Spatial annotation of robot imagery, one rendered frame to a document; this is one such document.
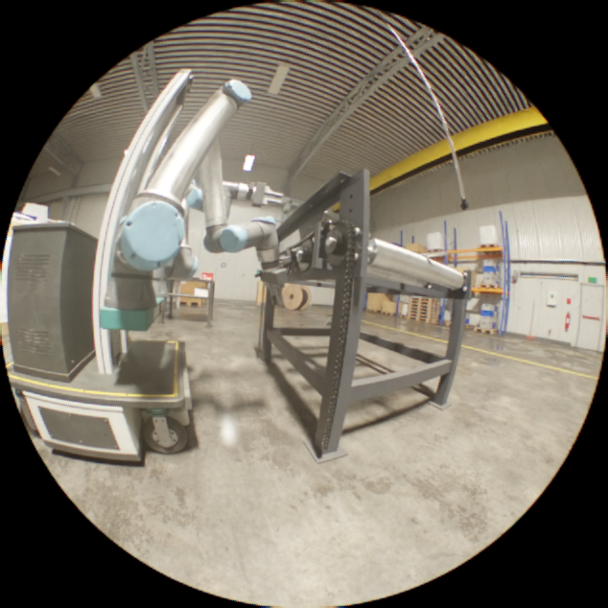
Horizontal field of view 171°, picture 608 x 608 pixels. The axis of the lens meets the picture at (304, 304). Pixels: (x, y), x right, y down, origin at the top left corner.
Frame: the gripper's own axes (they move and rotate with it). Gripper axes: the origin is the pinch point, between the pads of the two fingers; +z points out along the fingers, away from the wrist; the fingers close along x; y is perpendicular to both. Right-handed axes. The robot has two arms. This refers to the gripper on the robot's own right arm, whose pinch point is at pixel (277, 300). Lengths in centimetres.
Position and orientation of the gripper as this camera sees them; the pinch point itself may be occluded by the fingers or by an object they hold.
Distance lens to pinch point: 84.8
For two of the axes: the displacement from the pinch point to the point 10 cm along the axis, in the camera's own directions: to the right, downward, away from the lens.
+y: -7.4, 3.6, -5.7
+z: 1.4, 9.1, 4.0
